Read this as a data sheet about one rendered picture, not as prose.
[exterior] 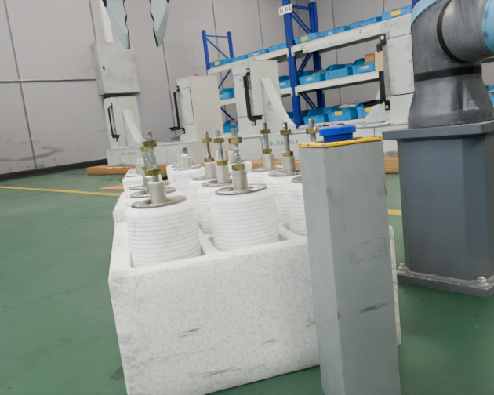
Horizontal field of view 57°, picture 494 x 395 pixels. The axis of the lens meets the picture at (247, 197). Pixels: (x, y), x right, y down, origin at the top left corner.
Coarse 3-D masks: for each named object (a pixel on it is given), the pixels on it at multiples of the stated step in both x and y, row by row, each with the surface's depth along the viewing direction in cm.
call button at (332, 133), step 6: (330, 126) 50; (336, 126) 48; (342, 126) 48; (348, 126) 48; (354, 126) 49; (324, 132) 49; (330, 132) 49; (336, 132) 48; (342, 132) 48; (348, 132) 48; (324, 138) 50; (330, 138) 49; (336, 138) 49; (342, 138) 49; (348, 138) 49
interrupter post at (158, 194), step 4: (160, 180) 63; (148, 184) 62; (152, 184) 62; (156, 184) 62; (160, 184) 62; (164, 184) 63; (152, 188) 62; (156, 188) 62; (160, 188) 62; (164, 188) 63; (152, 192) 62; (156, 192) 62; (160, 192) 62; (164, 192) 62; (152, 196) 62; (156, 196) 62; (160, 196) 62; (164, 196) 62; (152, 200) 62; (156, 200) 62; (160, 200) 62; (164, 200) 62
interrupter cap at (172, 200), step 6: (150, 198) 66; (168, 198) 65; (174, 198) 64; (180, 198) 63; (186, 198) 63; (132, 204) 62; (138, 204) 62; (144, 204) 62; (150, 204) 63; (156, 204) 60; (162, 204) 60; (168, 204) 60; (174, 204) 60
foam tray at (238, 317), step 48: (288, 240) 63; (144, 288) 56; (192, 288) 58; (240, 288) 60; (288, 288) 61; (144, 336) 57; (192, 336) 59; (240, 336) 60; (288, 336) 62; (144, 384) 58; (192, 384) 60; (240, 384) 61
